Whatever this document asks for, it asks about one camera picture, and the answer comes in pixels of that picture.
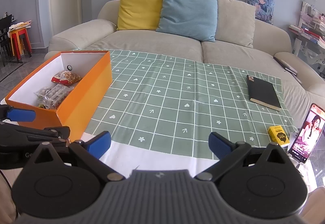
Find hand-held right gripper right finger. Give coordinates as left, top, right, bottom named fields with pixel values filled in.
left=194, top=132, right=293, bottom=182

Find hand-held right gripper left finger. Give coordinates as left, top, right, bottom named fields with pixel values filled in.
left=32, top=131, right=126, bottom=182

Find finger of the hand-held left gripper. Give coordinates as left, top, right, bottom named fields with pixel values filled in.
left=0, top=122, right=71, bottom=147
left=0, top=104, right=36, bottom=123

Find clear packet of white balls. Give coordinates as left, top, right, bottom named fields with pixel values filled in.
left=34, top=85, right=75, bottom=110

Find orange cardboard box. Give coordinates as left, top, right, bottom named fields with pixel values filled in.
left=5, top=50, right=113, bottom=142

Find tan peanut packet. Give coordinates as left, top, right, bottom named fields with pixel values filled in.
left=51, top=70, right=83, bottom=86

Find white printed tablecloth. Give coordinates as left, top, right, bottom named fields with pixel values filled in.
left=84, top=133, right=318, bottom=189

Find green checked tablecloth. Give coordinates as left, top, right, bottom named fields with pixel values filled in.
left=74, top=49, right=299, bottom=161

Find small yellow box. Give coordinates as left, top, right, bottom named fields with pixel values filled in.
left=268, top=125, right=290, bottom=148

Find black notebook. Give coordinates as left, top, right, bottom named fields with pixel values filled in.
left=247, top=75, right=282, bottom=112

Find phone stand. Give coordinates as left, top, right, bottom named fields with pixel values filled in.
left=286, top=131, right=305, bottom=177

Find red and yellow stools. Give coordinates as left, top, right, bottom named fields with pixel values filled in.
left=9, top=27, right=33, bottom=60

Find smartphone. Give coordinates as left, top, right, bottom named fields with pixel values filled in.
left=288, top=103, right=325, bottom=165

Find pile of papers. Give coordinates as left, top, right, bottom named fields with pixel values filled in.
left=9, top=19, right=33, bottom=33

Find dark chair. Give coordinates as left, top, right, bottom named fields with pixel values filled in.
left=0, top=14, right=13, bottom=67

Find dark book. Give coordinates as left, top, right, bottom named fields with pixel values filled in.
left=273, top=56, right=302, bottom=85

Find beige sofa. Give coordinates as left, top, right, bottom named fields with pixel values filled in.
left=44, top=0, right=325, bottom=128

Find person's leg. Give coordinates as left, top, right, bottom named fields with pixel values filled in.
left=308, top=185, right=325, bottom=224

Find beige cushion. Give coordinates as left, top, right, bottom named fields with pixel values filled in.
left=209, top=0, right=256, bottom=49

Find blue cushion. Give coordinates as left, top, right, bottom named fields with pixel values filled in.
left=155, top=0, right=218, bottom=42

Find yellow cushion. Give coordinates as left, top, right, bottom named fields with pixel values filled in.
left=116, top=0, right=165, bottom=31

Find printed figure cushion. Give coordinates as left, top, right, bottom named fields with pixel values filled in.
left=246, top=0, right=275, bottom=25

